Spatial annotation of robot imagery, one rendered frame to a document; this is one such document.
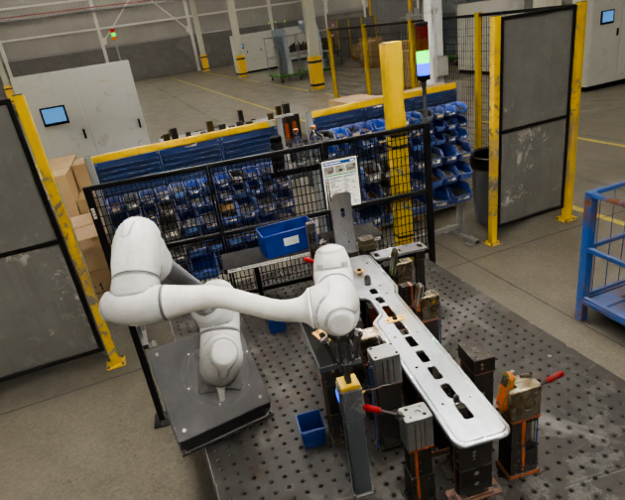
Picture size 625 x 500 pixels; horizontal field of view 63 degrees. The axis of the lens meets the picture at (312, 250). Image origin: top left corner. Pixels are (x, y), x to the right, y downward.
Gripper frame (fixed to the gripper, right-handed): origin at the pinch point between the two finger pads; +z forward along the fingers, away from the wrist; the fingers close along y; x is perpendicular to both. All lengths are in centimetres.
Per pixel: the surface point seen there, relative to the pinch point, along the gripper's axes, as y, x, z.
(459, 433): 27.8, -16.8, 18.9
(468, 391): 39.1, -1.6, 19.0
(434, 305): 52, 52, 19
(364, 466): 1.1, -2.9, 36.5
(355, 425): 0.0, -2.9, 18.4
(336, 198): 33, 122, -12
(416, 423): 15.8, -13.3, 14.0
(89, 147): -196, 705, 30
